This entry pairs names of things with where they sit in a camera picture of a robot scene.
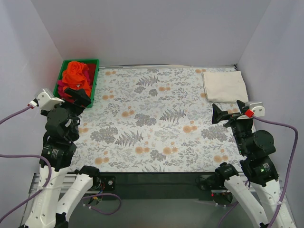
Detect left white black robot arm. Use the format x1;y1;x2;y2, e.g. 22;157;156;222
23;88;101;228

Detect aluminium frame rail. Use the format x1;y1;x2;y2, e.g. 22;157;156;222
28;172;100;198

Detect folded cream t shirt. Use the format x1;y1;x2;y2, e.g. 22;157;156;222
202;71;248;103

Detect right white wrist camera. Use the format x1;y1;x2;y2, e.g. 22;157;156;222
245;101;265;118

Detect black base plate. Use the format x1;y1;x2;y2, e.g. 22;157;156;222
195;174;224;190
89;175;116;191

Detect floral patterned table mat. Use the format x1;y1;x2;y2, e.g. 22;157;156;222
71;67;242;172

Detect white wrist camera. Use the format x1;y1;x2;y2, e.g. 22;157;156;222
245;101;265;118
28;88;65;111

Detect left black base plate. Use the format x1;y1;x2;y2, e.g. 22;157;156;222
89;175;116;191

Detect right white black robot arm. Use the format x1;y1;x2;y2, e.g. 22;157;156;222
212;100;296;228

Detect orange t shirt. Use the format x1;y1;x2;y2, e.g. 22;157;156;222
62;61;92;98

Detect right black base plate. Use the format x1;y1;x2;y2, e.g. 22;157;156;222
195;174;224;190

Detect green plastic bin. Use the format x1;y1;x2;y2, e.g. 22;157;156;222
53;59;99;103

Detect magenta t shirt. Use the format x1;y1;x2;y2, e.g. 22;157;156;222
57;64;91;103

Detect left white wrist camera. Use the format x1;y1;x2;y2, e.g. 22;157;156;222
28;88;65;111

